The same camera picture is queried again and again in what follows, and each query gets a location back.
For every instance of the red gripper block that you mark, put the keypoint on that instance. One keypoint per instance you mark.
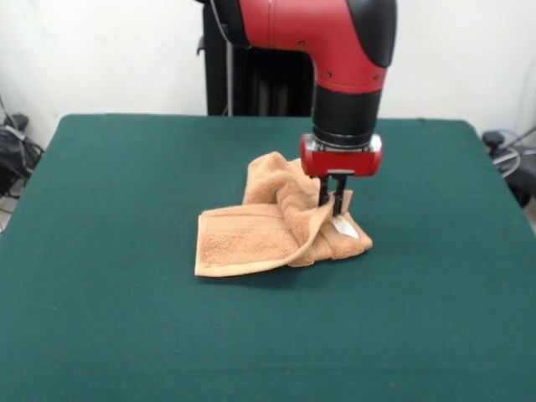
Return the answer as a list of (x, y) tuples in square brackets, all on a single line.
[(339, 161)]

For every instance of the tan terry towel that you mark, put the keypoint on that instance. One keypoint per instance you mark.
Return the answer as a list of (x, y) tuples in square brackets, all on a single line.
[(243, 243)]

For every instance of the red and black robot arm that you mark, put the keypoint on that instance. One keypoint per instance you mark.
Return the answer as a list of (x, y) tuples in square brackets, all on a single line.
[(335, 42)]

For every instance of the dark green table cloth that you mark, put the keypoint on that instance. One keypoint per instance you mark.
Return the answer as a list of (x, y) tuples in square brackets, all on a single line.
[(125, 314)]

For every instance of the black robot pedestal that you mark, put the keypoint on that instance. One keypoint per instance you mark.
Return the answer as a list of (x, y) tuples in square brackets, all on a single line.
[(268, 79)]

